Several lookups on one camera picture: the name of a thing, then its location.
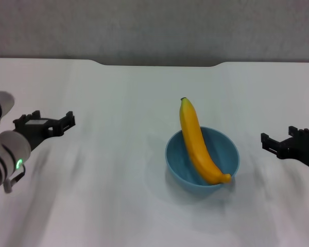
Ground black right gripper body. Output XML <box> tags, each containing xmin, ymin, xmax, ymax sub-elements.
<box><xmin>279</xmin><ymin>136</ymin><xmax>309</xmax><ymax>173</ymax></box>

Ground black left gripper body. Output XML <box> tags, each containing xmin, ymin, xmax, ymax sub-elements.
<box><xmin>12</xmin><ymin>114</ymin><xmax>63</xmax><ymax>152</ymax></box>

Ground yellow banana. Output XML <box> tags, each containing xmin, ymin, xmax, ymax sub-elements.
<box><xmin>179</xmin><ymin>97</ymin><xmax>232</xmax><ymax>185</ymax></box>

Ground blue plastic bowl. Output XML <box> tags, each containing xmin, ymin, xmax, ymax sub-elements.
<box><xmin>165</xmin><ymin>126</ymin><xmax>240</xmax><ymax>194</ymax></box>

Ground black grey left wrist camera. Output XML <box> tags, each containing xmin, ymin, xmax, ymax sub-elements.
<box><xmin>0</xmin><ymin>90</ymin><xmax>15</xmax><ymax>131</ymax></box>

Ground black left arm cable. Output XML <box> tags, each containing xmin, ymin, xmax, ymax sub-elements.
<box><xmin>4</xmin><ymin>164</ymin><xmax>26</xmax><ymax>193</ymax></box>

